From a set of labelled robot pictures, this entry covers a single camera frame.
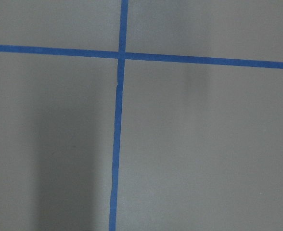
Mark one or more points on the long blue tape line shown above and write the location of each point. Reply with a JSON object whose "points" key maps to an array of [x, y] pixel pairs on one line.
{"points": [[118, 113]]}

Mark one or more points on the cross blue tape line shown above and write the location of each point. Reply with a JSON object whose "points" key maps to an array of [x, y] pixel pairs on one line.
{"points": [[141, 56]]}

